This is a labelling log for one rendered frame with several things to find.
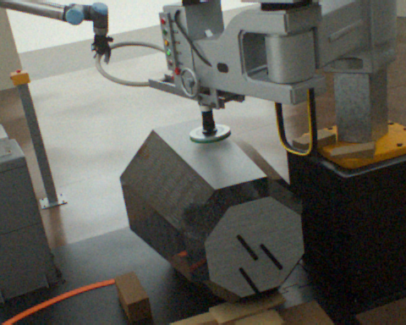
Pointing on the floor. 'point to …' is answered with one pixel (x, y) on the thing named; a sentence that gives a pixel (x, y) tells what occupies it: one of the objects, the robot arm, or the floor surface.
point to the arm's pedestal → (14, 231)
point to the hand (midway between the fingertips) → (103, 60)
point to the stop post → (37, 140)
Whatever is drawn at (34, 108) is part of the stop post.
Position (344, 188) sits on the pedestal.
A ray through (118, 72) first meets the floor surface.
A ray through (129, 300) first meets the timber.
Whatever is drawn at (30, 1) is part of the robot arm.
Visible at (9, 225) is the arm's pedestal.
